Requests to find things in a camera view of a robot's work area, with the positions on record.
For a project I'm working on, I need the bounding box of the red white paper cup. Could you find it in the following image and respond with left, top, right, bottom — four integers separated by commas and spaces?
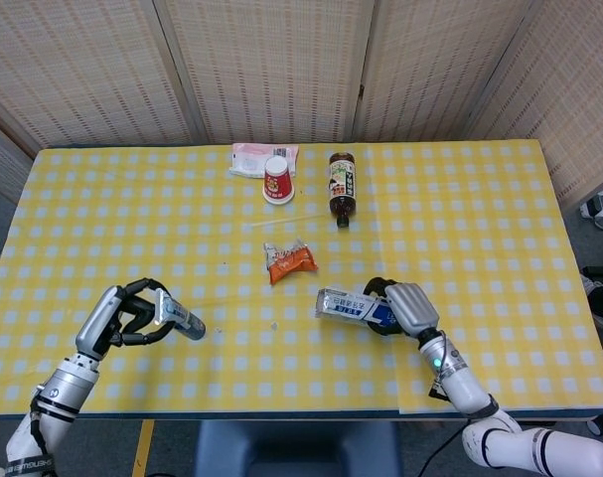
261, 155, 296, 206

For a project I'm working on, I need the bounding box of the pink white tissue packet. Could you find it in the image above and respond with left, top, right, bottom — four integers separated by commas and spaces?
228, 142, 301, 179

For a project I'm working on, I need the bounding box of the woven folding screen panel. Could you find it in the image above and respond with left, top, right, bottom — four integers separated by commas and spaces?
0, 101, 34, 205
467, 0, 603, 213
0, 0, 206, 150
353, 0, 535, 143
154, 0, 381, 145

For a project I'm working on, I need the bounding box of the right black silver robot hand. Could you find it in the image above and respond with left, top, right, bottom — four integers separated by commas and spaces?
363, 276, 441, 341

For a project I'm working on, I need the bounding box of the brown drink bottle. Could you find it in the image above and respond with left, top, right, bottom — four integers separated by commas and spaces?
327, 151, 358, 230

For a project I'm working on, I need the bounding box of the clear drinking straw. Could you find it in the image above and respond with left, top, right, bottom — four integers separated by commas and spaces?
244, 211, 332, 233

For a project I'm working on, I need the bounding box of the small silver blue can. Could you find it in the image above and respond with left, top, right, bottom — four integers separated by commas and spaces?
153, 290, 207, 342

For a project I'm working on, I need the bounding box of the yellow floor tape strip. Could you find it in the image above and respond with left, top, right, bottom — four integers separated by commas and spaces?
131, 419, 156, 477

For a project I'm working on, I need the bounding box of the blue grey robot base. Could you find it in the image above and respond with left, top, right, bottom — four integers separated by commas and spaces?
194, 420, 404, 477

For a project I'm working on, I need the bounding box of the blue white toothpaste box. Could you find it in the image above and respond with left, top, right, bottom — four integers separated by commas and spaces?
314, 286, 404, 335

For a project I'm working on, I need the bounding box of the yellow white checked tablecloth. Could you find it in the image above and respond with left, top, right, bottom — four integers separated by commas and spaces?
0, 140, 603, 416

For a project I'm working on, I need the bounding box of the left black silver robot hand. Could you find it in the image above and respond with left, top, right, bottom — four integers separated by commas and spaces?
75, 277, 177, 362

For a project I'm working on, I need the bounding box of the white power strip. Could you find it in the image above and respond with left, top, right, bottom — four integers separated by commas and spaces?
580, 191, 603, 221

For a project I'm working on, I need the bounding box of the orange snack packet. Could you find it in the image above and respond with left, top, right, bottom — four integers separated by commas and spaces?
263, 238, 320, 286

